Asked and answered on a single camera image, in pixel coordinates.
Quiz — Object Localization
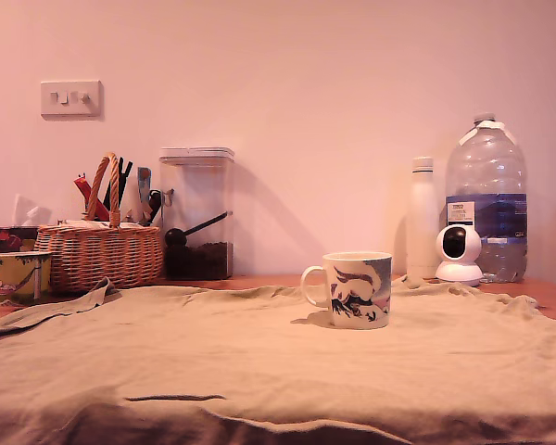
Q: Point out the clear coffee bean container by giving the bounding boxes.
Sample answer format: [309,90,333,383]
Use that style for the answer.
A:
[159,146,236,281]

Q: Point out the black coffee scoop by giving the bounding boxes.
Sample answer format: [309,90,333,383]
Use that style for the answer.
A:
[164,210,233,249]

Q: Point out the white mug with creature print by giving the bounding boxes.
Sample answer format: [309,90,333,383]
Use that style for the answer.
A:
[299,251,394,330]

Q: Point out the blue sachet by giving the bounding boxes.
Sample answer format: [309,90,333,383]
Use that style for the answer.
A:
[137,166,153,219]

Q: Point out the beige cloth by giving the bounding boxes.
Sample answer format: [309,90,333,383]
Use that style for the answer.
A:
[0,273,556,445]

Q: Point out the white insulated bottle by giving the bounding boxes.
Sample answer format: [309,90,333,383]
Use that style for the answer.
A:
[407,156,441,279]

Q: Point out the black stick sachet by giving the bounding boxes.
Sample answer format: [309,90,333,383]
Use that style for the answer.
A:
[104,157,126,212]
[116,160,134,212]

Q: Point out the red sachet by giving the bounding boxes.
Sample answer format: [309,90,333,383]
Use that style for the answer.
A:
[73,173,110,223]

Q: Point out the white papers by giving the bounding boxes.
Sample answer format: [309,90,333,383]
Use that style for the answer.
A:
[57,218,154,231]

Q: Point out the large clear water bottle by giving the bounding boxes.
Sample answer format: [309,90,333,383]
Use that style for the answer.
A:
[445,111,528,284]

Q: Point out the white paper tissue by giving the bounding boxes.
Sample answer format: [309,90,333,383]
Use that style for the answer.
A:
[11,194,52,228]

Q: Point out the yellow-green mug with hammock print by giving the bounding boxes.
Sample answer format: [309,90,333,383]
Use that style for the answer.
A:
[0,252,53,307]

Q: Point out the dark printed tissue box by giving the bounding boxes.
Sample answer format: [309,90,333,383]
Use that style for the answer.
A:
[0,225,41,256]

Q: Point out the wicker basket with handle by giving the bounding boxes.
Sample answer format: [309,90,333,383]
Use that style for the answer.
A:
[33,152,164,294]

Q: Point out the small white round camera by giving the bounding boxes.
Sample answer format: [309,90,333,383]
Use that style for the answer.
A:
[434,223,484,287]

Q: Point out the white wall light switch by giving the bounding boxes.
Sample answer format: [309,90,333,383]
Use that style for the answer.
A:
[40,81,105,121]

